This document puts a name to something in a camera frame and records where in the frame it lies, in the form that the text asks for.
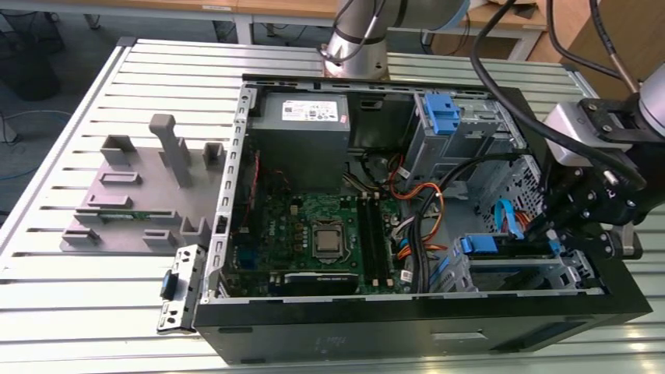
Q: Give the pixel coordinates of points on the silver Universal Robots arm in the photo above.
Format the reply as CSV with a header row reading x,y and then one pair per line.
x,y
359,58

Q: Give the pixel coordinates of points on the silver hinged slot bracket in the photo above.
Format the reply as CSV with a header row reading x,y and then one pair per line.
x,y
184,272

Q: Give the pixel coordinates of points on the blue plastic drive latch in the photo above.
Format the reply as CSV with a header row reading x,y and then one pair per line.
x,y
442,113

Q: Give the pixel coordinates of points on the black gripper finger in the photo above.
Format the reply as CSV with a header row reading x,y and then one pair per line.
x,y
569,195
587,239

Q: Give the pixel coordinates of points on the grey parts rack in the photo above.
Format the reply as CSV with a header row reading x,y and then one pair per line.
x,y
151,195

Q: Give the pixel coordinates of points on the silver disk bay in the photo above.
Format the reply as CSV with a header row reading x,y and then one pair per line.
x,y
520,263

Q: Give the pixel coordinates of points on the black camera bracket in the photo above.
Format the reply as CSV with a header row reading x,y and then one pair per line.
x,y
597,107

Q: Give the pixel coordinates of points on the green motherboard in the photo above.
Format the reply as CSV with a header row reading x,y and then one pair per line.
x,y
291,233

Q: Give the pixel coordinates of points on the wooden desk white frame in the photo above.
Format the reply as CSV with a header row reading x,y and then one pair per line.
x,y
520,23

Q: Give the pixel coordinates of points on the black office chair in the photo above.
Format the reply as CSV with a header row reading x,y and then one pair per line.
x,y
31,70

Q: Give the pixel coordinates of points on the black open PC case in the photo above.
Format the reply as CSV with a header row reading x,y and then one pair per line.
x,y
364,335

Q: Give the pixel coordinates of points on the silver CPU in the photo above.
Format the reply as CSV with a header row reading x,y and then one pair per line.
x,y
330,240

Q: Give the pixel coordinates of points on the CPU socket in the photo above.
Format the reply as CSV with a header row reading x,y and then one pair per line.
x,y
327,225

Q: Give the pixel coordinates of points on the hard disk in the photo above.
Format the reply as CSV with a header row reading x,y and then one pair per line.
x,y
480,245

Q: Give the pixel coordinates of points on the black graphics card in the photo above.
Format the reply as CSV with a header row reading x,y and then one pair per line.
x,y
322,284

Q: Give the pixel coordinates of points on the grey power supply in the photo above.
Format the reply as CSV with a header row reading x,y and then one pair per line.
x,y
296,156

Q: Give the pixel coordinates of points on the green RAM stick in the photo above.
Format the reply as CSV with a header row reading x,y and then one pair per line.
x,y
124,215

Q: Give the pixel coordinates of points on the wooden cabinet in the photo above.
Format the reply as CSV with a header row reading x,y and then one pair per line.
x,y
581,39

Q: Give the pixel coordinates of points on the long wooden top table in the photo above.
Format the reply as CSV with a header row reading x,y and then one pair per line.
x,y
156,4

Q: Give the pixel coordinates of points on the silver optical drive cage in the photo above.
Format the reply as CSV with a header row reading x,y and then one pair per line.
x,y
458,152

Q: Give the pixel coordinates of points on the blue bracket latch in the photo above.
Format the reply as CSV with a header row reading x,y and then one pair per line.
x,y
168,284

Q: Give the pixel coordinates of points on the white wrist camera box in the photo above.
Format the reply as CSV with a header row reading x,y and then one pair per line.
x,y
567,132

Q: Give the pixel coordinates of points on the black RAM slot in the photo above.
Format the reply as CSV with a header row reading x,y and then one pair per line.
x,y
368,241
380,241

